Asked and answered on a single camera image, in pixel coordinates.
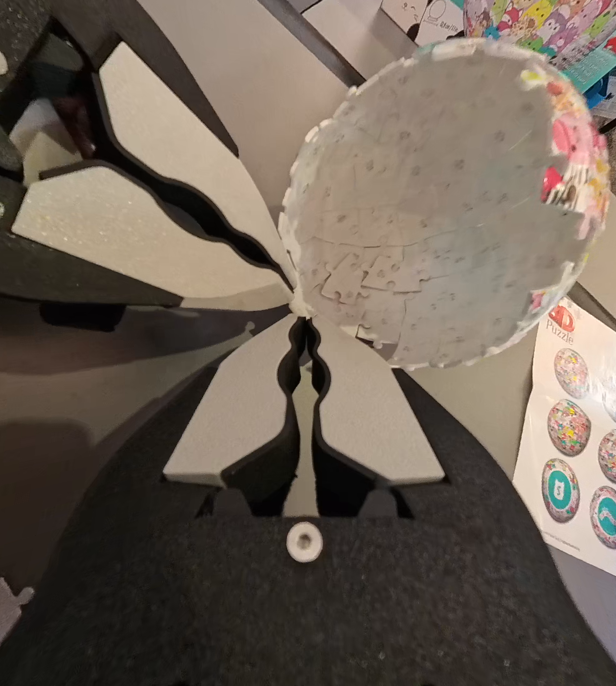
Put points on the colourful puzzle ball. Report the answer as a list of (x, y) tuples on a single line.
[(436, 204)]

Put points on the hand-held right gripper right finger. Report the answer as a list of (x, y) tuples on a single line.
[(377, 423)]

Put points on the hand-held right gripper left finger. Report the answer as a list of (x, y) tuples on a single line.
[(228, 423)]

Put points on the puzzle instruction leaflet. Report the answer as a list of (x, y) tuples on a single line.
[(586, 450)]

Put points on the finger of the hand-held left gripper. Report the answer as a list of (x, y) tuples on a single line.
[(179, 139), (115, 230)]

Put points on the teal puzzle box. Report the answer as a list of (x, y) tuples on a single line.
[(522, 21)]

